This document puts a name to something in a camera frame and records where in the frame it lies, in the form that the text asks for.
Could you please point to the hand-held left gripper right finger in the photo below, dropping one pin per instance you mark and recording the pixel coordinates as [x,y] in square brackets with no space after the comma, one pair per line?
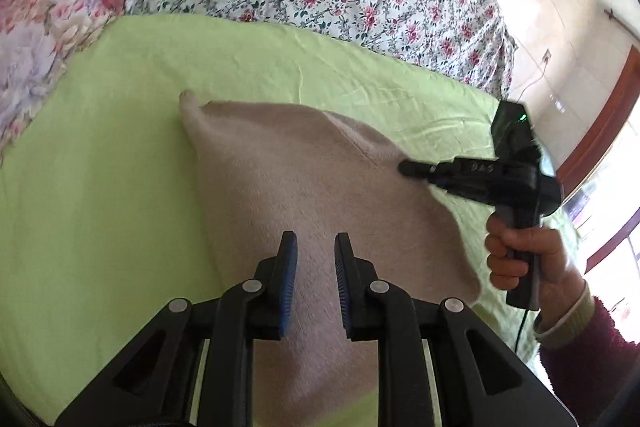
[345,287]

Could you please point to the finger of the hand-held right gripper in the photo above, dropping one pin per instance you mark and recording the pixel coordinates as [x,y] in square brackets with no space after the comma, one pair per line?
[450,172]
[480,194]

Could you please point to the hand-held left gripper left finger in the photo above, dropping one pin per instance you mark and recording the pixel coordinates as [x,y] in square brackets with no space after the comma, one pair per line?
[286,287]

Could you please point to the beige knitted sweater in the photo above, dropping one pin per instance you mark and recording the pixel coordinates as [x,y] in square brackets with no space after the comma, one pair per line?
[300,167]

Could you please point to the person's right forearm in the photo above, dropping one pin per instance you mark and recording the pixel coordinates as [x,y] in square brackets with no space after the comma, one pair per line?
[590,357]

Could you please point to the person's right hand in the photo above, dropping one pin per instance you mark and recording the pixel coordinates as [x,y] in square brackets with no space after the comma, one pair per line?
[555,267]

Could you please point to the light green bed sheet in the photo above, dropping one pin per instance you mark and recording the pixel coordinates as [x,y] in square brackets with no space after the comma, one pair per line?
[100,207]

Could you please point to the pastel floral pillow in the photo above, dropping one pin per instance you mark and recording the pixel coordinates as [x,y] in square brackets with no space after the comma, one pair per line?
[30,47]

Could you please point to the wooden door frame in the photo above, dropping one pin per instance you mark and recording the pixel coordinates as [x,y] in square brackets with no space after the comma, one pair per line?
[600,127]

